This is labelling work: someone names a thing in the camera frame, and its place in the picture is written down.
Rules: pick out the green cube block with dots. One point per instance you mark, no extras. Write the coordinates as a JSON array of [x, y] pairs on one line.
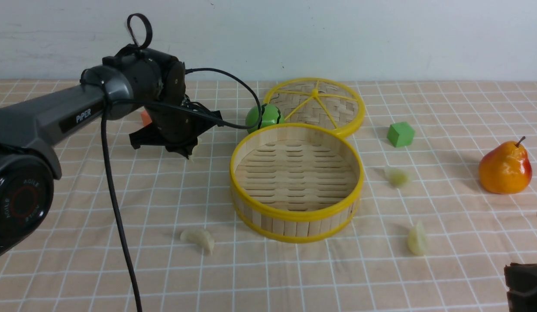
[[400, 134]]

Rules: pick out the green watermelon toy ball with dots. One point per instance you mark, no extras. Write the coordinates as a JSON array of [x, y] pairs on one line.
[[270, 115]]

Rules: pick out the pale green dumpling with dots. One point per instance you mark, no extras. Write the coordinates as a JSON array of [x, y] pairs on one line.
[[417, 240], [397, 177]]

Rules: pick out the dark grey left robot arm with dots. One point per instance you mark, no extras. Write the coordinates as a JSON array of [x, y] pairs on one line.
[[123, 83]]

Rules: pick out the bamboo steamer tray yellow rim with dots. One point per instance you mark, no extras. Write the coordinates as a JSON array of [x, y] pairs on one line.
[[295, 183]]

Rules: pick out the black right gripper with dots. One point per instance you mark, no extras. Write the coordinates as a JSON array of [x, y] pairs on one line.
[[521, 280]]

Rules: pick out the white dumpling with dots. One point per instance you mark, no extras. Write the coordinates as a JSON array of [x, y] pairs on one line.
[[199, 237]]

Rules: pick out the orange cube block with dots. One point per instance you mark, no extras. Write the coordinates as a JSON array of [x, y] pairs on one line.
[[146, 119]]

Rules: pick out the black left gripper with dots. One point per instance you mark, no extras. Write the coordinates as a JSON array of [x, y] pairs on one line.
[[176, 128]]

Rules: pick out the orange red toy pear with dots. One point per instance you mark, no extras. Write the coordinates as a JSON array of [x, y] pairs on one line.
[[506, 169]]

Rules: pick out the bamboo steamer lid yellow rim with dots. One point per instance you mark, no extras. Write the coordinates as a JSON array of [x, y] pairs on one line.
[[319, 102]]

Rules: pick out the beige grid tablecloth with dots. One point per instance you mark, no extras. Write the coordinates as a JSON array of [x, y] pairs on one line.
[[472, 233]]

